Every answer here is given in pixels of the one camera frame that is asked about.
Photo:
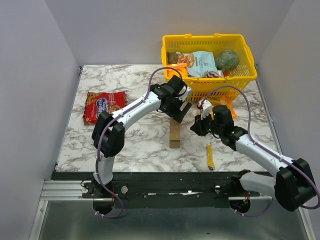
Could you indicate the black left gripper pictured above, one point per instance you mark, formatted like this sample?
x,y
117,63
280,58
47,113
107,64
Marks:
x,y
178,115

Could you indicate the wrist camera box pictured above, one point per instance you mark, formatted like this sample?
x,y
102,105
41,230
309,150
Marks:
x,y
184,93
205,107

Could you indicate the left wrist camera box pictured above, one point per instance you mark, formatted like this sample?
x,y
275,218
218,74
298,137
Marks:
x,y
184,93

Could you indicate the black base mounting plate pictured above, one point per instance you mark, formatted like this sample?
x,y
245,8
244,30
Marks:
x,y
163,190

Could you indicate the yellow utility knife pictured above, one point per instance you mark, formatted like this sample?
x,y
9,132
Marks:
x,y
210,162

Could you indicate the light blue cassava chips bag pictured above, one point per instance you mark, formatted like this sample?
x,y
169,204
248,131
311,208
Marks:
x,y
198,63

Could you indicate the aluminium frame rail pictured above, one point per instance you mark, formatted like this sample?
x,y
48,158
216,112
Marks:
x,y
63,215

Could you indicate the orange mango candy bag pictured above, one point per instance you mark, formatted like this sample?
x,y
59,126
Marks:
x,y
226,102

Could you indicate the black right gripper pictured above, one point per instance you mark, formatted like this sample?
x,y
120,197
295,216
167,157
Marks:
x,y
198,127

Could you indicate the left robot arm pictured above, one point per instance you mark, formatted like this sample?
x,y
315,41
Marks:
x,y
109,132

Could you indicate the brown cardboard express box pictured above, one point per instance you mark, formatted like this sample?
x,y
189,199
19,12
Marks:
x,y
174,134

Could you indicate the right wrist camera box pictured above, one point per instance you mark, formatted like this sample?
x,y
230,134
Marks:
x,y
205,107

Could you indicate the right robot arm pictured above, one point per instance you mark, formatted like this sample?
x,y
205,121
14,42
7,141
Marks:
x,y
290,182

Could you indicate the orange Scrub Daddy sponge box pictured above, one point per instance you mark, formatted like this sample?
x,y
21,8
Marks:
x,y
177,69

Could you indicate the yellow plastic shopping basket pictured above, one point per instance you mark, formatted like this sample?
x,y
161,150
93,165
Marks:
x,y
240,77

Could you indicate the green netted melon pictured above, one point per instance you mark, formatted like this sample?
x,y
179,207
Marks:
x,y
227,60

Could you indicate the red snack bag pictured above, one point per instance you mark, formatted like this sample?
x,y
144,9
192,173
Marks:
x,y
98,102

